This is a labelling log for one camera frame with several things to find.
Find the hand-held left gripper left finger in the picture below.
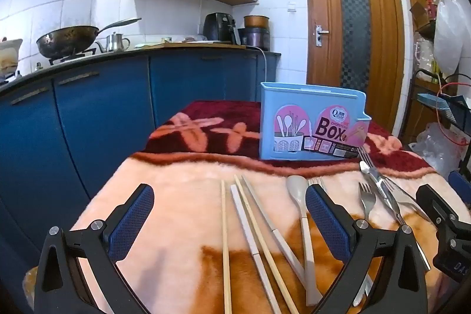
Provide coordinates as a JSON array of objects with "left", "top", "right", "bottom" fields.
[{"left": 35, "top": 183, "right": 155, "bottom": 314}]

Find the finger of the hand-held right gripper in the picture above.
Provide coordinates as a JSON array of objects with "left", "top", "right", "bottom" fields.
[
  {"left": 416, "top": 185, "right": 457, "bottom": 227},
  {"left": 449, "top": 170, "right": 471, "bottom": 205}
]

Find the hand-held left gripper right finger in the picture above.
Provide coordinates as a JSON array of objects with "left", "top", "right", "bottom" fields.
[{"left": 305, "top": 183, "right": 429, "bottom": 314}]

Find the metal table knife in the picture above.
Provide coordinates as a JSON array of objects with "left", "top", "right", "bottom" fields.
[{"left": 359, "top": 160, "right": 432, "bottom": 272}]

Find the wooden chopstick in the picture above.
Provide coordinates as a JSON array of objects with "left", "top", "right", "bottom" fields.
[
  {"left": 234, "top": 175, "right": 300, "bottom": 314},
  {"left": 220, "top": 180, "right": 233, "bottom": 314}
]

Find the white chopstick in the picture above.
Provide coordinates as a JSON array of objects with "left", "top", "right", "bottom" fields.
[
  {"left": 230, "top": 185, "right": 282, "bottom": 314},
  {"left": 242, "top": 176, "right": 308, "bottom": 287}
]

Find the light blue utensil box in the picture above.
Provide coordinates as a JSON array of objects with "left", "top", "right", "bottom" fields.
[{"left": 259, "top": 82, "right": 372, "bottom": 162}]

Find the crumpled clear plastic bag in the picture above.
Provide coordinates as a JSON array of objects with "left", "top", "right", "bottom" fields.
[{"left": 409, "top": 123, "right": 463, "bottom": 179}]

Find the beige plastic spoon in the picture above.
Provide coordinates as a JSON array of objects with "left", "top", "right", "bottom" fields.
[{"left": 286, "top": 175, "right": 324, "bottom": 306}]

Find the pink and red floral blanket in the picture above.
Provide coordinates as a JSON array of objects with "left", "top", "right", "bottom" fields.
[{"left": 22, "top": 100, "right": 453, "bottom": 314}]

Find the blue base cabinet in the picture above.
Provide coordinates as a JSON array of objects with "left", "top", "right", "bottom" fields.
[{"left": 0, "top": 48, "right": 282, "bottom": 300}]

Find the white plastic bag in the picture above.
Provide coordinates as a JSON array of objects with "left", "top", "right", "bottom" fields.
[{"left": 433, "top": 0, "right": 469, "bottom": 77}]

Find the gas stove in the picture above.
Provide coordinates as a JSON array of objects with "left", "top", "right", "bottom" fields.
[{"left": 48, "top": 48, "right": 97, "bottom": 65}]

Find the steel kettle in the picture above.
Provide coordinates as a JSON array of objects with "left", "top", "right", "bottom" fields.
[{"left": 96, "top": 32, "right": 131, "bottom": 53}]

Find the wooden cutting board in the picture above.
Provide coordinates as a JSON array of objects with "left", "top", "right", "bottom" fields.
[{"left": 162, "top": 42, "right": 246, "bottom": 50}]

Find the dark metal wok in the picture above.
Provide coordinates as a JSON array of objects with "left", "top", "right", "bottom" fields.
[{"left": 36, "top": 18, "right": 142, "bottom": 59}]

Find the dark rice cooker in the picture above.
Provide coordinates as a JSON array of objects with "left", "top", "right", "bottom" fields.
[{"left": 238, "top": 28, "right": 271, "bottom": 47}]

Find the black air fryer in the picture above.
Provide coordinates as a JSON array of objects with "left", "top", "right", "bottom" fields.
[{"left": 203, "top": 13, "right": 240, "bottom": 44}]

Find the copper coloured pot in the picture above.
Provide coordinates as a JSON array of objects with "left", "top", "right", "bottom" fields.
[{"left": 243, "top": 15, "right": 270, "bottom": 29}]

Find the red cable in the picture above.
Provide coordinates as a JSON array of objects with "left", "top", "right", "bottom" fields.
[{"left": 433, "top": 80, "right": 471, "bottom": 146}]

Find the white power cable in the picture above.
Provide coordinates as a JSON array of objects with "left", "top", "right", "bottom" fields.
[{"left": 257, "top": 47, "right": 268, "bottom": 83}]

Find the metal door handle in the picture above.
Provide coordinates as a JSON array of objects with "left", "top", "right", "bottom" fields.
[{"left": 315, "top": 24, "right": 330, "bottom": 48}]

